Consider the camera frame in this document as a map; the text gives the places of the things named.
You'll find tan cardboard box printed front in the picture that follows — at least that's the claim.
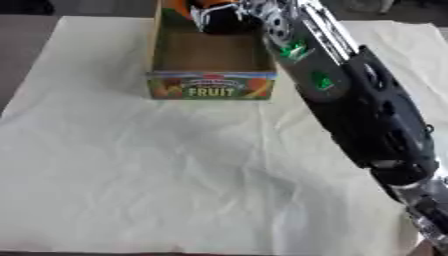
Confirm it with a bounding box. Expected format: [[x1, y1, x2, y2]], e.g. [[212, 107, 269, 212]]
[[143, 0, 280, 101]]

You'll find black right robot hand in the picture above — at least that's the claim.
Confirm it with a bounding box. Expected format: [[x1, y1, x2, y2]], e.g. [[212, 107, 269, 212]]
[[189, 3, 270, 35]]

